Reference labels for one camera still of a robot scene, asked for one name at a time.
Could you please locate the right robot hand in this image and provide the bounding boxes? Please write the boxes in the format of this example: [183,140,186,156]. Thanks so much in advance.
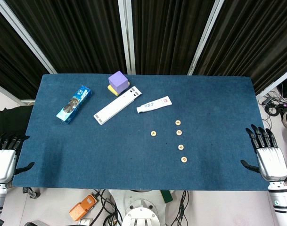
[240,124,287,182]

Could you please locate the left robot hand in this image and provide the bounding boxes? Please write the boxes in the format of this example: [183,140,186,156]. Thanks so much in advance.
[0,133,35,185]

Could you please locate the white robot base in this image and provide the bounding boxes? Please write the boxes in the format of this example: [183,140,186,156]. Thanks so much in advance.
[109,189,174,226]

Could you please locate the dark green rectangular block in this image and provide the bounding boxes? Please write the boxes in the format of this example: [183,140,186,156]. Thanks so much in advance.
[160,190,173,203]

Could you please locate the black caster wheel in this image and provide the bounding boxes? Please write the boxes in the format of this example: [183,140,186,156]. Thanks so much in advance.
[22,187,41,200]

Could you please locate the black fabric object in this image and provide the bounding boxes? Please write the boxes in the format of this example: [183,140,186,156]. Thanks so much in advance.
[0,105,34,143]

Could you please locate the orange pedal box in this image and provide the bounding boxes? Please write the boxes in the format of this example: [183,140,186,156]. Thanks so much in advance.
[69,194,99,222]

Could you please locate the blue cookie box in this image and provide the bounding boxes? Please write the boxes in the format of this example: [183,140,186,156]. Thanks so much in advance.
[56,85,92,125]

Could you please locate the black pleated curtain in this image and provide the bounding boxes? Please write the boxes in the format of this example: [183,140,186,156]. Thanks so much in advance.
[4,0,127,74]
[192,0,287,95]
[0,4,49,99]
[131,0,216,75]

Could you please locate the white cylinder part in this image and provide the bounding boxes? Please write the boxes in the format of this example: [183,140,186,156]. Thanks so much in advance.
[78,218,97,226]

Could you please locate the blue table cloth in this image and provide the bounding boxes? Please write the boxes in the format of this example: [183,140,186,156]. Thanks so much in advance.
[12,74,269,192]

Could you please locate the white folding stand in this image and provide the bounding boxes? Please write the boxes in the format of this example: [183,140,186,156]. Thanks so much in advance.
[93,86,142,125]

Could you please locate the white ointment tube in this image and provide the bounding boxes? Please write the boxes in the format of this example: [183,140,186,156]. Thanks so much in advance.
[136,96,172,114]

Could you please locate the yellow foam block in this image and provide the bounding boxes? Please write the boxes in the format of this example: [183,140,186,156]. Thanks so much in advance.
[107,81,131,97]

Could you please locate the purple foam cube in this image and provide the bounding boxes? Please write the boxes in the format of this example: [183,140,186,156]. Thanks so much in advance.
[108,70,130,93]

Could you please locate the tangled black cables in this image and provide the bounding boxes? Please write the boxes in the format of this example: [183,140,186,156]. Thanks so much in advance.
[258,90,287,129]

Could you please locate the white frame post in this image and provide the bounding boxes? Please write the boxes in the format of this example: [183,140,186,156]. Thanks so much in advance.
[187,0,225,76]
[0,81,35,105]
[0,0,57,74]
[117,0,136,75]
[255,67,287,101]

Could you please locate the black cable bundle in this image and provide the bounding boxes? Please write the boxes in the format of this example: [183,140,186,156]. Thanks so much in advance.
[92,188,123,226]

